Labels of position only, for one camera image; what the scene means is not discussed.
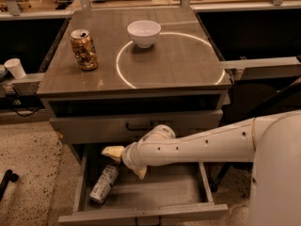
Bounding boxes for grey drawer cabinet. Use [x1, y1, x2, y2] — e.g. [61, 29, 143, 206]
[36, 7, 233, 149]

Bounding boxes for black power cable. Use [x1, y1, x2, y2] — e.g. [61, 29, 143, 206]
[5, 88, 43, 118]

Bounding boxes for aluminium frame rail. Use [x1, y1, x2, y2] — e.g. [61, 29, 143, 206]
[220, 56, 301, 69]

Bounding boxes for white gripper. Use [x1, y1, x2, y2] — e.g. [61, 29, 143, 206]
[102, 125, 176, 180]

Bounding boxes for open lower grey drawer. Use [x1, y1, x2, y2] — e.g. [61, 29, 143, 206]
[58, 144, 228, 226]

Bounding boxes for clear plastic water bottle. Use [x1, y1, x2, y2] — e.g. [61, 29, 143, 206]
[89, 164, 119, 204]

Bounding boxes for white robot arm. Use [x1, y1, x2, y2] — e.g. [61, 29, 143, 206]
[102, 110, 301, 226]

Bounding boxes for black office chair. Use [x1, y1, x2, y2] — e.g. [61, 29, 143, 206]
[209, 77, 301, 193]

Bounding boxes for black drawer handle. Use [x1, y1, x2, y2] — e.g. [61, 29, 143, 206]
[125, 121, 153, 131]

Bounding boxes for gold drink can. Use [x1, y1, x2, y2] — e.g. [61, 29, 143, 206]
[71, 29, 99, 71]

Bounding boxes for black stand foot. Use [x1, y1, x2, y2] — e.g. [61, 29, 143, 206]
[0, 169, 19, 201]

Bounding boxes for white paper cup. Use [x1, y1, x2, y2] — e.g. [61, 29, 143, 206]
[4, 58, 26, 79]

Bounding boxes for white ceramic bowl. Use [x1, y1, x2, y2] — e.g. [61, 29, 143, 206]
[127, 20, 161, 48]

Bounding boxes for closed grey drawer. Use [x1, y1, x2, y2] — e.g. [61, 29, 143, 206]
[51, 110, 223, 145]

